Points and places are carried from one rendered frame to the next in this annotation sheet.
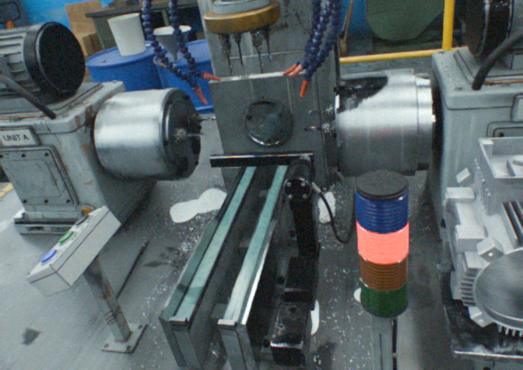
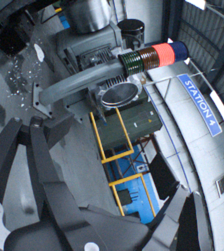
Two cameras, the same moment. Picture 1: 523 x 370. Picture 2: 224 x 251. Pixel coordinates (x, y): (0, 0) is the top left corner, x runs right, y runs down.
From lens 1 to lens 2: 0.60 m
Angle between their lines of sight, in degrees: 85
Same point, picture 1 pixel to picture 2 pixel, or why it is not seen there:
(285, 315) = (24, 21)
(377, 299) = (137, 68)
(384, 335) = (104, 77)
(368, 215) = (181, 54)
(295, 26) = not seen: outside the picture
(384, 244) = (169, 62)
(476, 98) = (119, 37)
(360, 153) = (86, 7)
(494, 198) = not seen: hidden behind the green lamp
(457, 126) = (107, 35)
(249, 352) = (2, 17)
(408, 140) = (97, 22)
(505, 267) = not seen: hidden behind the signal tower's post
